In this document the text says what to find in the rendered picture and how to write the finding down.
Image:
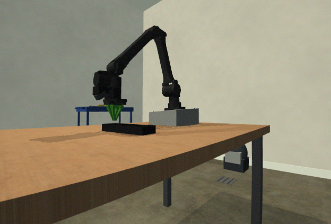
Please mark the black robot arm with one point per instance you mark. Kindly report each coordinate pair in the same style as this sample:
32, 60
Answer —
109, 79

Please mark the black three-compartment bin rack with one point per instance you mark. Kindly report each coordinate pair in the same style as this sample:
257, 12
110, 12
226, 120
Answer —
135, 129

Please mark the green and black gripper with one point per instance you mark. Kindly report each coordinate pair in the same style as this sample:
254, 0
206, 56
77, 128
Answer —
114, 106

